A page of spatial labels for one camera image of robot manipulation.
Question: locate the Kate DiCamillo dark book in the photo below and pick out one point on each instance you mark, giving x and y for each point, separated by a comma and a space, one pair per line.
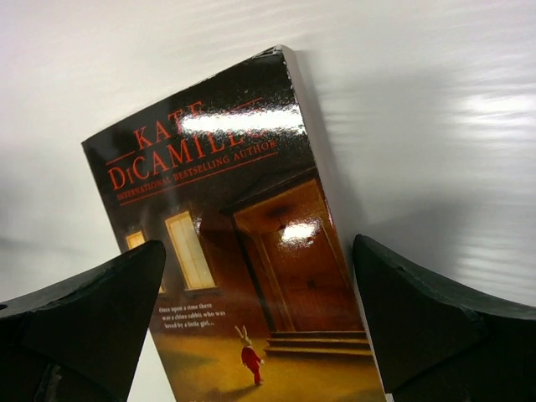
256, 302

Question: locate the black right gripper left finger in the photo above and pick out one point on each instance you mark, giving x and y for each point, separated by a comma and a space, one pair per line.
80, 339

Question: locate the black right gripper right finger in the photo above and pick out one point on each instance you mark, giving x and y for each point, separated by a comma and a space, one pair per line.
438, 340

